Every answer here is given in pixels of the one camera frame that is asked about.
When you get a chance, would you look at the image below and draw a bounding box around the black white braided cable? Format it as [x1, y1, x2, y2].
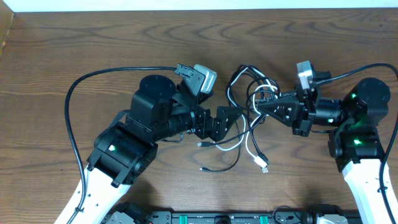
[226, 67, 269, 174]

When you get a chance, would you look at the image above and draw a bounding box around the white USB cable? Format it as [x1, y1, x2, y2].
[214, 67, 279, 169]

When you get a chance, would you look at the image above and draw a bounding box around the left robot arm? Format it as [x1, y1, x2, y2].
[57, 64, 243, 223]

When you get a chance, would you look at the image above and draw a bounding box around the black USB cable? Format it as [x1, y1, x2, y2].
[197, 64, 280, 174]

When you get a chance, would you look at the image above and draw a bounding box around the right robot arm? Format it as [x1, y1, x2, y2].
[257, 70, 397, 223]

